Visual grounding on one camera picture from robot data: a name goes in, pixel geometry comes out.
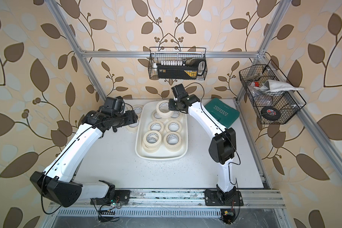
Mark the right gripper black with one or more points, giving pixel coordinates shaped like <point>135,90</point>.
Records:
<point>171,105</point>

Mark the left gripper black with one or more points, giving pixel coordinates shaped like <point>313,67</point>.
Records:
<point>132,117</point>

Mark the masking tape roll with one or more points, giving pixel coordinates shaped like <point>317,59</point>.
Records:
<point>133,127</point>
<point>173,141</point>
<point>156,126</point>
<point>162,109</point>
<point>173,127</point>
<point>138,109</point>

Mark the white plastic storage tray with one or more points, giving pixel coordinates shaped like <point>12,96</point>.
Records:
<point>148,115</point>

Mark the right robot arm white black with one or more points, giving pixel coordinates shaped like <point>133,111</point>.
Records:
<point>223,144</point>

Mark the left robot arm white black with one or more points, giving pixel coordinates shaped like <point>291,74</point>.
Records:
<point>56,181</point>

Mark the black yellow box in basket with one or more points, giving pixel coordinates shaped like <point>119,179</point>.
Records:
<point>182,72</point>

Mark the masking tape stack front left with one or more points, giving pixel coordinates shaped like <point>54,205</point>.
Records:
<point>152,141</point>

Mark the black tape roll red label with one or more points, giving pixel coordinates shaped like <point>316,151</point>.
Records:
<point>270,113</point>

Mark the green plastic tool case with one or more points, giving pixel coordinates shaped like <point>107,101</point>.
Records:
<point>222,112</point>

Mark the grey folded cloth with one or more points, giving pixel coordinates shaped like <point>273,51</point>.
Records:
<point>274,86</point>

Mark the black wire basket back wall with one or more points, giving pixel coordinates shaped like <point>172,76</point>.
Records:
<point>174,56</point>

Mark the black wire basket wall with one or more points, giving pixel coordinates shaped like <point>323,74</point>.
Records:
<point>174,56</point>
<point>288,103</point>

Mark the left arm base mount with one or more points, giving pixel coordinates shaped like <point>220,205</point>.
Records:
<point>114,198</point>

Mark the black wire basket right wall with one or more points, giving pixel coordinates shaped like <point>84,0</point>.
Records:
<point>288,103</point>

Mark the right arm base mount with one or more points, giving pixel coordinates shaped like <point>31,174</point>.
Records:
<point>219,198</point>

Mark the aluminium front rail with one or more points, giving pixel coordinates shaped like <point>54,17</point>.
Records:
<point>195,198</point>

